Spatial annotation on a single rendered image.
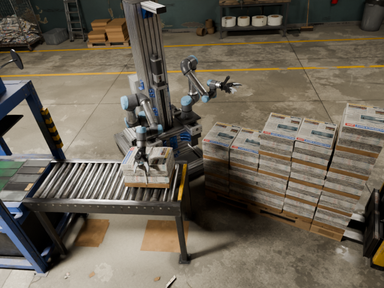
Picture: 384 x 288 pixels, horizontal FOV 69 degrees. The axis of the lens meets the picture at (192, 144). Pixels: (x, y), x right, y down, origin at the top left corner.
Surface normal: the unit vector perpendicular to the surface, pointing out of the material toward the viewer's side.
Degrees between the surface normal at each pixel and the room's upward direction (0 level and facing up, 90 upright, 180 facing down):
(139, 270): 0
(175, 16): 90
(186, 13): 90
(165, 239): 0
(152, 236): 0
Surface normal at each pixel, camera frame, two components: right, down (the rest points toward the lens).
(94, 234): -0.07, -0.79
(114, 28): -0.11, 0.62
